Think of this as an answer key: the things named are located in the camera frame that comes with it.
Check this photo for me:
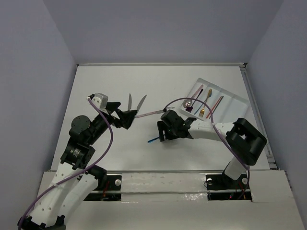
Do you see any purple spoon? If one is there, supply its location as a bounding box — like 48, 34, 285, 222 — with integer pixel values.
186, 89, 203, 112

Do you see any gold fork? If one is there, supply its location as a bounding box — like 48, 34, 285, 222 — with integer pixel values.
199, 88, 213, 117

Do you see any silver spoon pink handle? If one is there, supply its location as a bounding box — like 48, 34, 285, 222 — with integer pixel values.
183, 84, 203, 108

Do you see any orange chopstick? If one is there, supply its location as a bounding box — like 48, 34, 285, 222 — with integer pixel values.
206, 96, 224, 118

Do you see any blue chopstick diagonal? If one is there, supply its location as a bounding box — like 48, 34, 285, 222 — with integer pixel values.
206, 96, 224, 118

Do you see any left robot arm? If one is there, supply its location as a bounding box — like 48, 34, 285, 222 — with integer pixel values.
18, 97, 142, 230

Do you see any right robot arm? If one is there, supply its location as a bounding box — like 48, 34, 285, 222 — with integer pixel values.
157, 110, 267, 188

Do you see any white divided utensil tray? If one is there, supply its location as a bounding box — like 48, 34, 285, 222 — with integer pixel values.
187, 78, 249, 123

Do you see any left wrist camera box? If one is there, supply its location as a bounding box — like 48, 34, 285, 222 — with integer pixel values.
87, 93, 108, 111

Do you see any silver knife pink handle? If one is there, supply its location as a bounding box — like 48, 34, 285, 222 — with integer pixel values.
135, 110, 164, 118

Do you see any silver knife dark handle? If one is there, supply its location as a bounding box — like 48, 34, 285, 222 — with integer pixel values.
128, 94, 132, 111

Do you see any silver knife teal handle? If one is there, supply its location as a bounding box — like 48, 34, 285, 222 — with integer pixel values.
136, 95, 147, 114

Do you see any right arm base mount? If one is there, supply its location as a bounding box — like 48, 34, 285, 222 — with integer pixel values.
203, 173, 252, 201

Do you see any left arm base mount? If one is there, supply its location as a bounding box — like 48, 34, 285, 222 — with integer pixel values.
84, 174, 122, 201

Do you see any aluminium frame rail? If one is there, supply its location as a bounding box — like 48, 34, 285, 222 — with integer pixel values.
77, 62, 246, 68

